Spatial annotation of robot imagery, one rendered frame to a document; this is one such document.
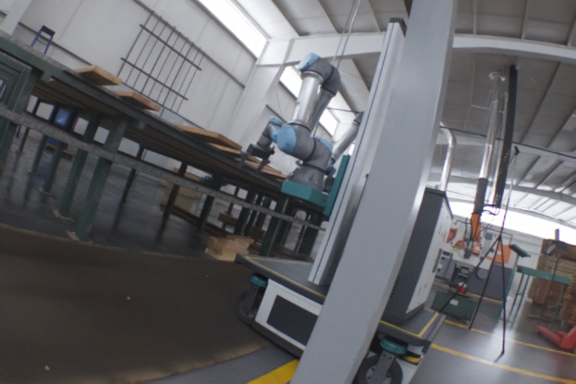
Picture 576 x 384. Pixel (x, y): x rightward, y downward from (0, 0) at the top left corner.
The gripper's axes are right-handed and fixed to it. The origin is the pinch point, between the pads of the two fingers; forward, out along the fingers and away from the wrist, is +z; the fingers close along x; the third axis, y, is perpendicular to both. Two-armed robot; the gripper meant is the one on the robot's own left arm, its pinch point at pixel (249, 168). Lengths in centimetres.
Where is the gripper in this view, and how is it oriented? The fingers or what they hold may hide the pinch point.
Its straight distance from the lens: 172.4
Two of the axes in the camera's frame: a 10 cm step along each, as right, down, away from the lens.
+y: -5.4, -5.2, 6.6
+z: -5.1, 8.3, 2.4
